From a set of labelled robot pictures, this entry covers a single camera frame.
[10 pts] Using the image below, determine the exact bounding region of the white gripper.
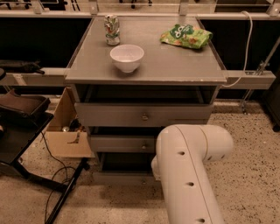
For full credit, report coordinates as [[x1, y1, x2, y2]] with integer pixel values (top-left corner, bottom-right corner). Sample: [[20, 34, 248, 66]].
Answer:
[[150, 157, 160, 181]]

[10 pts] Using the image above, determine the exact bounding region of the grey bottom drawer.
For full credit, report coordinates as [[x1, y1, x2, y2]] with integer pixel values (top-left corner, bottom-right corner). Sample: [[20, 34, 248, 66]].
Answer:
[[93, 152, 160, 186]]

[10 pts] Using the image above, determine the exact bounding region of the grey drawer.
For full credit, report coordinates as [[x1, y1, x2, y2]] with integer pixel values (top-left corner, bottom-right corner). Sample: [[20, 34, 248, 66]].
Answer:
[[93, 152, 160, 186], [88, 135, 156, 153], [75, 103, 214, 127]]

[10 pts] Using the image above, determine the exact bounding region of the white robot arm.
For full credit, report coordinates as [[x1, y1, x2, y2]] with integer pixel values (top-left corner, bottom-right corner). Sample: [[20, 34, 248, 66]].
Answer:
[[151, 124, 234, 224]]

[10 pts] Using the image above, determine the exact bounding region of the grey middle drawer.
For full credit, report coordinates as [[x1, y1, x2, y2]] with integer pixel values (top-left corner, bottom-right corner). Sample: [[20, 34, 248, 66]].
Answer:
[[88, 135, 156, 153]]

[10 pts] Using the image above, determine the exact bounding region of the grey top drawer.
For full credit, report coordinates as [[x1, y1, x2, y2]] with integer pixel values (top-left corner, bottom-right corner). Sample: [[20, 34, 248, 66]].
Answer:
[[75, 103, 214, 127]]

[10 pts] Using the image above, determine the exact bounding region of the grey drawer cabinet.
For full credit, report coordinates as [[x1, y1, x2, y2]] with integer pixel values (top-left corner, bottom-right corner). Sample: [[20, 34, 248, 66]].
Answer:
[[64, 16, 228, 176]]

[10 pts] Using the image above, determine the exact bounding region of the cardboard box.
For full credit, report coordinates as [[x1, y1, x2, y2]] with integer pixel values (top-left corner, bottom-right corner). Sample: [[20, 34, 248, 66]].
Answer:
[[45, 87, 94, 158]]

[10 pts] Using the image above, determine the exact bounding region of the white bowl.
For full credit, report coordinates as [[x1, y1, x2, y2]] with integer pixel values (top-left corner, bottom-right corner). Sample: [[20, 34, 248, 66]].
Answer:
[[110, 45, 144, 74]]

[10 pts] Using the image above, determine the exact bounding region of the green snack bag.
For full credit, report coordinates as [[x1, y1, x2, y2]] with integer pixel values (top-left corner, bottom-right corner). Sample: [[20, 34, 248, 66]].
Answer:
[[160, 24, 213, 49]]

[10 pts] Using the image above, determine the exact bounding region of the black stand with tray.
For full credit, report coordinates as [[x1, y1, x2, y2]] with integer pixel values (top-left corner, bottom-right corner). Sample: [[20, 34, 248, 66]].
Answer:
[[0, 68, 90, 224]]

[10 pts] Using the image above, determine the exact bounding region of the green patterned soda can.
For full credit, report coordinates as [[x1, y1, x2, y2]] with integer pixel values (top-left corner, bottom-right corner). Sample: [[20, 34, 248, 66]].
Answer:
[[104, 15, 120, 46]]

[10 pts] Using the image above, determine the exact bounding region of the black floor cable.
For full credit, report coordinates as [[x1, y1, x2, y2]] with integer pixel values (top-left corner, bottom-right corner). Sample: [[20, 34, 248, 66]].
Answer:
[[39, 130, 77, 224]]

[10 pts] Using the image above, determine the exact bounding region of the grey metal rail frame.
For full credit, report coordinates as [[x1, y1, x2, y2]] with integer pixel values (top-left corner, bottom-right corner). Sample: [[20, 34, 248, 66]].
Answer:
[[0, 68, 276, 89]]

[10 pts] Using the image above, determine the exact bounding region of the white cable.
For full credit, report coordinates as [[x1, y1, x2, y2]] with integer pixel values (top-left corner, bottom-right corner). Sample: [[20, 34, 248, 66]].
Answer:
[[220, 10, 254, 88]]

